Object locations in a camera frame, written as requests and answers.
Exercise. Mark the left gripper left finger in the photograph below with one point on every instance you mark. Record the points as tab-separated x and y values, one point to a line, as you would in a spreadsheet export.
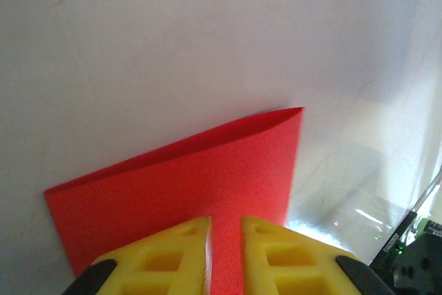
165	267

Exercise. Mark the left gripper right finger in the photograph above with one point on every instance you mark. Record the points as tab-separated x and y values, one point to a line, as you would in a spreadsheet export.
293	267

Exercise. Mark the red paper sheet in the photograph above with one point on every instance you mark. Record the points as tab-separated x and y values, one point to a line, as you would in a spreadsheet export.
207	177

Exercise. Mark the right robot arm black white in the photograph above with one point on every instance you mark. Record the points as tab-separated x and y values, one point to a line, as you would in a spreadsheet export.
414	267

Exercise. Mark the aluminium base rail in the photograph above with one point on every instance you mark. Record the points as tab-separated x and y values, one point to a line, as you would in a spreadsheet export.
433	191

